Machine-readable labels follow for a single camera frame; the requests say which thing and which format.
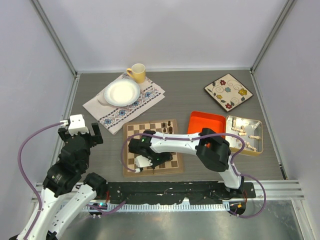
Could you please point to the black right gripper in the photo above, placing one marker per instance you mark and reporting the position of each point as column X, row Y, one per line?
column 168, row 156

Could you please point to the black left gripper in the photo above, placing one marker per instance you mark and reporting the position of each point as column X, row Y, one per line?
column 97, row 138

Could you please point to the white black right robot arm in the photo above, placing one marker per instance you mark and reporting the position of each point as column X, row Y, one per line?
column 154, row 148

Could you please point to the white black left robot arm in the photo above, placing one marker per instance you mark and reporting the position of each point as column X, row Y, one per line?
column 50, row 219

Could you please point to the wooden chess board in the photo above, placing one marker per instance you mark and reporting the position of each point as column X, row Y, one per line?
column 175, row 166

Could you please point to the gold tray of light pieces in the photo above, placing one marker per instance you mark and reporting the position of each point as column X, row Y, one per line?
column 250, row 130

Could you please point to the patterned cloth placemat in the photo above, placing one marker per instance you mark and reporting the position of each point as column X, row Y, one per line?
column 114, row 117

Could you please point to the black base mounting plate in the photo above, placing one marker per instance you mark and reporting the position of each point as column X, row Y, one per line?
column 172, row 192

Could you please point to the white paper bowl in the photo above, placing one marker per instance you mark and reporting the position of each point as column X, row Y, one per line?
column 121, row 93

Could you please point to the orange plastic tray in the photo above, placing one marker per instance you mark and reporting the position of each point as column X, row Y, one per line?
column 199, row 120

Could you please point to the yellow mug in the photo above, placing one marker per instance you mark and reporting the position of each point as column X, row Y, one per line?
column 137, row 72

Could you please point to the floral square plate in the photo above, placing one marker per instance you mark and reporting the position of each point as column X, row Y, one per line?
column 228, row 92

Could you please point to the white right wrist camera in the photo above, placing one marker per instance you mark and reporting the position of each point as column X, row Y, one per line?
column 141, row 162

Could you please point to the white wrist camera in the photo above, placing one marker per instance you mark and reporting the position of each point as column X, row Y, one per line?
column 141, row 162
column 75, row 125

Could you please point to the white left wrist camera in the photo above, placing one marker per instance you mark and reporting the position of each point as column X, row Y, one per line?
column 75, row 125

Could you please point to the aluminium frame rail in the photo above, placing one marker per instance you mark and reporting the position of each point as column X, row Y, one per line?
column 275, row 190

